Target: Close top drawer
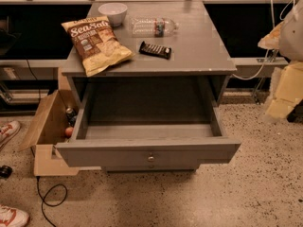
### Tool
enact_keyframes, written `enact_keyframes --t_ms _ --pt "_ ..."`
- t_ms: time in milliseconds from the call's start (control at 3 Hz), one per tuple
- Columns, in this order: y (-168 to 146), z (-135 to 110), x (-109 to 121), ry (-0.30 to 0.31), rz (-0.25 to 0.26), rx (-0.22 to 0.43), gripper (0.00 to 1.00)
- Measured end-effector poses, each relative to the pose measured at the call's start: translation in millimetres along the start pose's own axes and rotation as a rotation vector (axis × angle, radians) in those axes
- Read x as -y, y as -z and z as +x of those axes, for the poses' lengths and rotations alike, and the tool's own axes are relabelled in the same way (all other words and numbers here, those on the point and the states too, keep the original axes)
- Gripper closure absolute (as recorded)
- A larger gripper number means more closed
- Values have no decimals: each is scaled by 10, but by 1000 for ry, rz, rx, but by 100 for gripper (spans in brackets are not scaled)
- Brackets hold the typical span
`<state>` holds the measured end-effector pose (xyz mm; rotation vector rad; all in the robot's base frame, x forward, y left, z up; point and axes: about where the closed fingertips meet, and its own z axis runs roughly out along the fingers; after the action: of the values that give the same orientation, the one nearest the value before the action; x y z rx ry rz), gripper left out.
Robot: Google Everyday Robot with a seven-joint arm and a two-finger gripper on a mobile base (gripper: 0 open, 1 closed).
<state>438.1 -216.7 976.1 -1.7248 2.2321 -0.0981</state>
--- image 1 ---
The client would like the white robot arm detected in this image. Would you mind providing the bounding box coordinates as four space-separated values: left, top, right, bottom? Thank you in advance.
258 0 303 120

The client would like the grey bottom drawer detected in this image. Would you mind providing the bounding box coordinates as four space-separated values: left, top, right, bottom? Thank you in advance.
101 165 197 173

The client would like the grey wooden nightstand cabinet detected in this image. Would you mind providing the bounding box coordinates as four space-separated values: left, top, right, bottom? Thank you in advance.
61 0 238 173

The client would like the dark candy bar pack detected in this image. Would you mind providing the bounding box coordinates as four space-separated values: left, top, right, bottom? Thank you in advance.
139 42 171 60

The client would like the black floor cable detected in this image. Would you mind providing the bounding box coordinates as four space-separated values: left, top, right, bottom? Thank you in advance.
35 175 68 227

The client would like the small black floor object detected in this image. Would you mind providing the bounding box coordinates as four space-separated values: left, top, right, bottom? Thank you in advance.
0 166 12 179

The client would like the yellow sea salt chips bag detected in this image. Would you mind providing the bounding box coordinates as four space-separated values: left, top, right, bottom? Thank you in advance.
62 16 134 77

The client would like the white bowl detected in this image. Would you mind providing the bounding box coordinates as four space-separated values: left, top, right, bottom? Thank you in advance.
98 2 128 26

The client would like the white hanging cable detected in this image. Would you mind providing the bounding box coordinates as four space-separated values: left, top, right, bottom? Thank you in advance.
232 0 297 81

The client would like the drink can in box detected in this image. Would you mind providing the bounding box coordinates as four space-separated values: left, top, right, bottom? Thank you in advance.
65 108 77 127

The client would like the grey drawer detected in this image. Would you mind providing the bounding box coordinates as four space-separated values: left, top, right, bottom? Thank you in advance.
57 78 241 168
101 165 197 173

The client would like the white red sneaker upper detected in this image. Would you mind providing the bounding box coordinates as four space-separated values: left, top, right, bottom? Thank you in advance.
0 121 21 150

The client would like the white red sneaker lower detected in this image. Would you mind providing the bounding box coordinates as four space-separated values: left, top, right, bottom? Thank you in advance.
0 205 30 227

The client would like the open cardboard box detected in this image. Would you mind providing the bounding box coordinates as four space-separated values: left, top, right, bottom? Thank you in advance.
17 89 80 178

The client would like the white red sneaker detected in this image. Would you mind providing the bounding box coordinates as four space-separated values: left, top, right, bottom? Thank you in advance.
0 121 21 150
0 205 30 227

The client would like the grey top drawer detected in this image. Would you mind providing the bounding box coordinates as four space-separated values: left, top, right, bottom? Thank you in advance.
57 78 241 168

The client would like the clear plastic water bottle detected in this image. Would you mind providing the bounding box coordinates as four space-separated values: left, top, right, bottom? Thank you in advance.
130 18 179 38

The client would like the orange ball in box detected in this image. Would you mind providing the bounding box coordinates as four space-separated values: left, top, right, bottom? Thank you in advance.
64 127 74 138

